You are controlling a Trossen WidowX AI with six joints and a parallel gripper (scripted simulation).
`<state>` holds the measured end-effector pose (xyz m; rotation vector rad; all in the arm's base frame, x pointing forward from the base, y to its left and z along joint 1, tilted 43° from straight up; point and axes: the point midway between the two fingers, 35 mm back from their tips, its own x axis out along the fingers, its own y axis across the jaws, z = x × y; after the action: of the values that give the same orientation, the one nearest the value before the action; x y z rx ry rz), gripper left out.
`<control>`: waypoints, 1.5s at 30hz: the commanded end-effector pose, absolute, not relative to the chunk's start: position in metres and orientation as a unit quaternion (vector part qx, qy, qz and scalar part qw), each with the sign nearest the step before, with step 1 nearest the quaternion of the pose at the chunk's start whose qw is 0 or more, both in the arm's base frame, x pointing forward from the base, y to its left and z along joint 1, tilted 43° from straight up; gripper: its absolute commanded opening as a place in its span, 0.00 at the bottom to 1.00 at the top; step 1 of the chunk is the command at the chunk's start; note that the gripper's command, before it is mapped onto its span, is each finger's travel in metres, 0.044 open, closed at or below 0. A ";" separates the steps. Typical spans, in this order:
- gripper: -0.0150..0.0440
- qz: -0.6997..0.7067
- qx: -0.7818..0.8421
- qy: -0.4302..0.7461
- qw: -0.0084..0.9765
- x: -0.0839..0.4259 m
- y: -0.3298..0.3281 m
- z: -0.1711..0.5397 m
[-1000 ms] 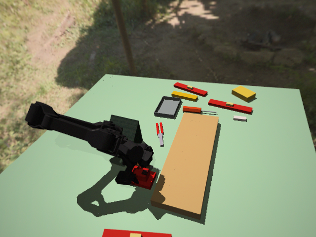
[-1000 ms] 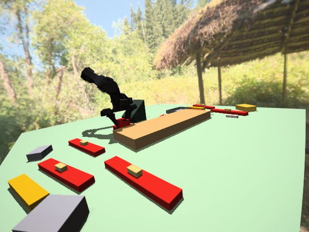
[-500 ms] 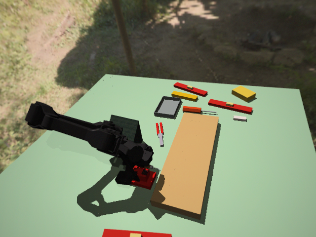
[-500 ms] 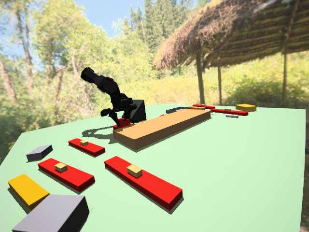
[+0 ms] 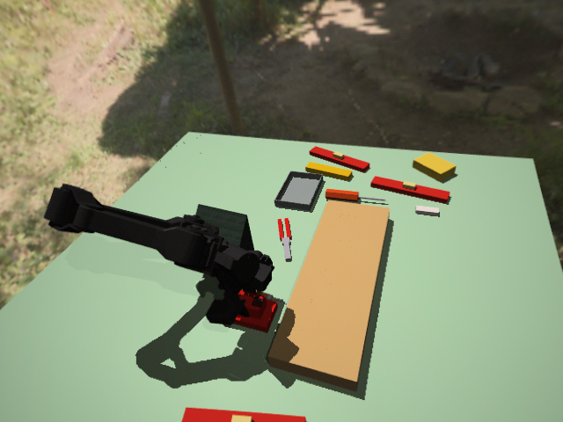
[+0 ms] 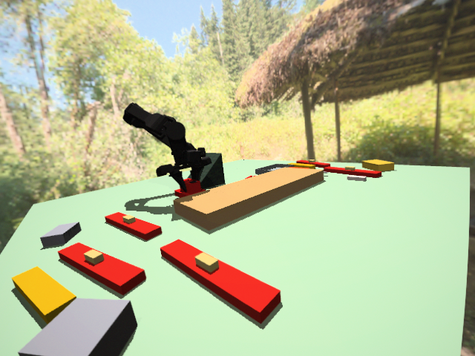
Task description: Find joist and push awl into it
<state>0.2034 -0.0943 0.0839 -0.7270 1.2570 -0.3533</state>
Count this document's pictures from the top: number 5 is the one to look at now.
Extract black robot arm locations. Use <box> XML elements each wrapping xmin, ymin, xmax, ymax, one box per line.
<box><xmin>44</xmin><ymin>183</ymin><xmax>274</xmax><ymax>292</ymax></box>

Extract tan rectangular panel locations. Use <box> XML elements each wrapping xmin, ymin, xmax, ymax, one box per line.
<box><xmin>268</xmin><ymin>200</ymin><xmax>391</xmax><ymax>391</ymax></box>

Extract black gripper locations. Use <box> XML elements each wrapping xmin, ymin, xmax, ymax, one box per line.
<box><xmin>205</xmin><ymin>271</ymin><xmax>250</xmax><ymax>325</ymax></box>

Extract small white rectangular block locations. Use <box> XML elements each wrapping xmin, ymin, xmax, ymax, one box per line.
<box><xmin>415</xmin><ymin>206</ymin><xmax>439</xmax><ymax>216</ymax></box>

